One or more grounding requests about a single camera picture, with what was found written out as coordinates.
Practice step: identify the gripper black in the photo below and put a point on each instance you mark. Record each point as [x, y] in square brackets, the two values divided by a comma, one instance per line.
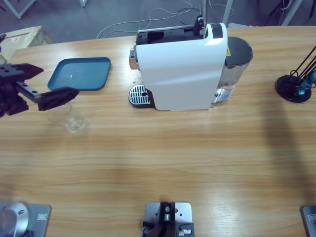
[10, 98]

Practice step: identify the clear drinking glass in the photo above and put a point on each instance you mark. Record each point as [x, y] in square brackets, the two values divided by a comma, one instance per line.
[74, 123]

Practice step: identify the silver coffee machine lever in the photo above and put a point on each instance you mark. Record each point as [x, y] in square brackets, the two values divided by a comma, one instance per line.
[204, 12]

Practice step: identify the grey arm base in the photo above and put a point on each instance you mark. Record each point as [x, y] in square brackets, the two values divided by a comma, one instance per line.
[309, 222]
[37, 219]

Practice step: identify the white capsule coffee machine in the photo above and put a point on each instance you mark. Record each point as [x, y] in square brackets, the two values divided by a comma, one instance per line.
[177, 74]

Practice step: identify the blue coffee capsule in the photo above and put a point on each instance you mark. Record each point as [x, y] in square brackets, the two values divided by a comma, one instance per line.
[313, 76]
[300, 91]
[306, 84]

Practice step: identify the blue plastic tray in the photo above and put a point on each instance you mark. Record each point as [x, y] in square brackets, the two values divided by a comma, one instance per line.
[84, 71]

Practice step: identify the wooden crate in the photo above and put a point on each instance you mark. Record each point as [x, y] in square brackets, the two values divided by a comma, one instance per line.
[24, 37]

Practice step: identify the short white metal leg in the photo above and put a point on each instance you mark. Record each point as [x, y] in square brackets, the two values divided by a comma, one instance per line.
[83, 3]

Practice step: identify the black drip tray, metal grate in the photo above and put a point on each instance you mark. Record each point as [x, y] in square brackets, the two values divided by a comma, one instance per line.
[138, 95]

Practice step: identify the clear water tank, black lid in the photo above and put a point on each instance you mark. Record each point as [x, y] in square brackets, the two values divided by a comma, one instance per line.
[237, 49]

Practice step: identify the black capsule stand with rods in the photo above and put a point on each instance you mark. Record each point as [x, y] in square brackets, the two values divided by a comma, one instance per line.
[284, 86]

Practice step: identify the white metal table frame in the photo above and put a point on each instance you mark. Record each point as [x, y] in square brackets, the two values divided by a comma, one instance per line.
[18, 13]

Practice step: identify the centre metal camera mount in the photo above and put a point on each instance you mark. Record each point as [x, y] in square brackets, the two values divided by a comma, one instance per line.
[153, 212]

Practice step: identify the white metal post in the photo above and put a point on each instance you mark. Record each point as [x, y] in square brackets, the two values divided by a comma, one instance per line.
[227, 11]

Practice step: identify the white metal frame leg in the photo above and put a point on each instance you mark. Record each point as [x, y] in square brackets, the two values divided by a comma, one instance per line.
[290, 13]

